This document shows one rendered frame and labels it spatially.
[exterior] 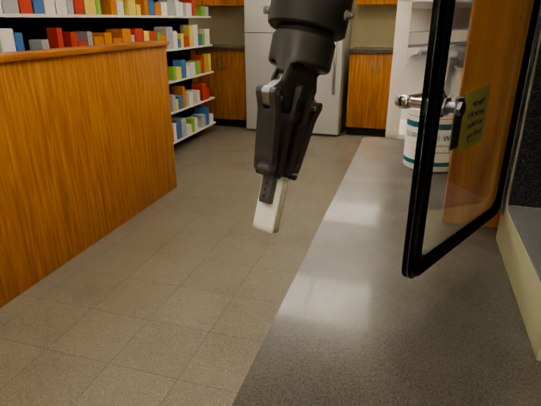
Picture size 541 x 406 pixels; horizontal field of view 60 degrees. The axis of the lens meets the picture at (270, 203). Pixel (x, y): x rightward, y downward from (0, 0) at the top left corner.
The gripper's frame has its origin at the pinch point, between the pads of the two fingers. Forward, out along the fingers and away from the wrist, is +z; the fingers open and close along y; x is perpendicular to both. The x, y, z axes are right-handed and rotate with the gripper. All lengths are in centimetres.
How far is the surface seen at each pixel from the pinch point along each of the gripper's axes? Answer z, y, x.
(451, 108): -15.1, -4.8, 17.2
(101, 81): -14, -141, -208
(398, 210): 1.9, -42.0, 5.3
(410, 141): -12, -68, -3
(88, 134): 18, -132, -202
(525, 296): 5.0, -16.2, 29.5
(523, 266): 1.8, -18.8, 28.4
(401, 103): -14.9, -5.9, 11.3
